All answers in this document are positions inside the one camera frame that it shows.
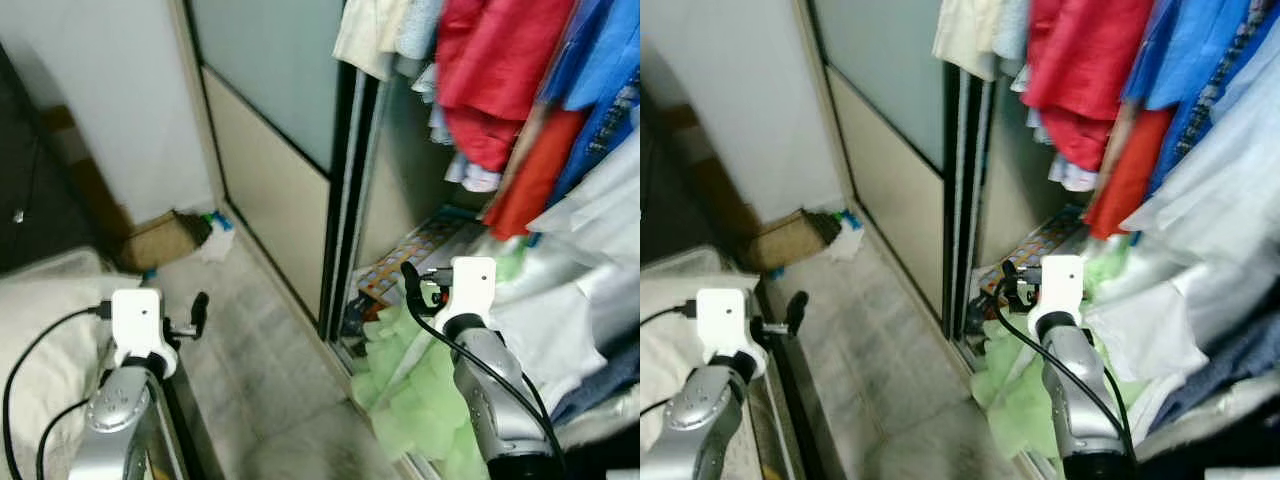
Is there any colourful orange patterned mat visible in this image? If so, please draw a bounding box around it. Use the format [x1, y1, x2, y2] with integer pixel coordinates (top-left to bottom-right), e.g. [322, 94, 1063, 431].
[355, 208, 473, 303]
[975, 205, 1087, 293]

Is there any black bed base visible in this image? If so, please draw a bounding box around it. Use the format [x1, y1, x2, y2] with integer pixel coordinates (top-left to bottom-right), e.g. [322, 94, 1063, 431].
[160, 365, 219, 480]
[755, 280, 806, 480]

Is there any white crumpled plastic bag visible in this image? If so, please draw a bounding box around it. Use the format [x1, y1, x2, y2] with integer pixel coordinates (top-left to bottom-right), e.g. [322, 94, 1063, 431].
[825, 210, 867, 264]
[200, 210, 237, 264]

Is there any brown cardboard box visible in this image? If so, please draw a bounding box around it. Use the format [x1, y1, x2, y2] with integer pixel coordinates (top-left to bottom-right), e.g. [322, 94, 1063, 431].
[120, 210, 211, 273]
[745, 210, 837, 273]

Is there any light green cloth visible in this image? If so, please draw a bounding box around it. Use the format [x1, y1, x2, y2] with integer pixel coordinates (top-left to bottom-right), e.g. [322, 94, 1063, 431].
[350, 250, 493, 480]
[970, 250, 1143, 480]

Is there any white cloth pile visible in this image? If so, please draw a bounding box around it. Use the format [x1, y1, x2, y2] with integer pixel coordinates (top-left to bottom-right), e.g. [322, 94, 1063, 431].
[1085, 265, 1280, 386]
[480, 240, 641, 413]

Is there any small white hanging garment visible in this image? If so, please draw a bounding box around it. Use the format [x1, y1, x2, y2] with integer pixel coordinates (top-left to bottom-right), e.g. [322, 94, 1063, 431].
[1045, 150, 1103, 194]
[444, 150, 503, 194]

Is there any orange-red hanging garment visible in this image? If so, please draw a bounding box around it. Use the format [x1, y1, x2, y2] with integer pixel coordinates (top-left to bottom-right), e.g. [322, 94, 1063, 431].
[1082, 105, 1177, 241]
[484, 105, 587, 241]

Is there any black tufted headboard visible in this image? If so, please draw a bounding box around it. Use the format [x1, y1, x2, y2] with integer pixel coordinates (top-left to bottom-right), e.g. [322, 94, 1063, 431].
[640, 100, 716, 269]
[0, 40, 101, 276]

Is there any blue denim cloth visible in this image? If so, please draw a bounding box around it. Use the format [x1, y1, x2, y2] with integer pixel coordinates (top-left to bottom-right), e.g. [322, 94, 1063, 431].
[1150, 310, 1280, 433]
[548, 340, 641, 426]

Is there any red hanging garment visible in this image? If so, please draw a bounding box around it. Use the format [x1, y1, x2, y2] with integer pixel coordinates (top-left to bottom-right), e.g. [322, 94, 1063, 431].
[433, 0, 581, 173]
[1020, 0, 1163, 173]

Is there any frosted glass wardrobe sliding door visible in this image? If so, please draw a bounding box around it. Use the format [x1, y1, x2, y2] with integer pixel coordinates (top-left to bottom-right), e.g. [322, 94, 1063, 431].
[185, 0, 363, 341]
[800, 0, 977, 337]

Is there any cream hanging garment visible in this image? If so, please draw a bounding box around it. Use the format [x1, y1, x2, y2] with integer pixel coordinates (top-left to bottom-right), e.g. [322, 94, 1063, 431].
[333, 0, 411, 81]
[932, 0, 1006, 81]

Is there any pale blue hanging garment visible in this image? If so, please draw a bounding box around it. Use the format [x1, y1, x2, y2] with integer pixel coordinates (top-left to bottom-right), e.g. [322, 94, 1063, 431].
[995, 0, 1037, 61]
[395, 0, 446, 61]

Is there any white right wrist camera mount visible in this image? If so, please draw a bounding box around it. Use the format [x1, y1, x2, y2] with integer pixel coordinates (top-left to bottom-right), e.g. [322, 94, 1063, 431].
[440, 257, 498, 336]
[1030, 255, 1087, 336]

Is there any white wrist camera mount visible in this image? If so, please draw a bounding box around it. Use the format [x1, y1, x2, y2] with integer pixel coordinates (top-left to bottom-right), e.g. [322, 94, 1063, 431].
[695, 288, 769, 379]
[1030, 255, 1087, 336]
[440, 257, 498, 336]
[110, 288, 181, 379]

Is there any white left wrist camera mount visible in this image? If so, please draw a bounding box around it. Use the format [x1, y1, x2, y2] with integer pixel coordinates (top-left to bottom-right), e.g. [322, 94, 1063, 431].
[110, 288, 181, 379]
[695, 288, 769, 379]

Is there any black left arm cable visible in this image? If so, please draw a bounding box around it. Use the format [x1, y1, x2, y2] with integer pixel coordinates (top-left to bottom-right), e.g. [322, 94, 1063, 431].
[640, 305, 701, 416]
[2, 305, 113, 480]

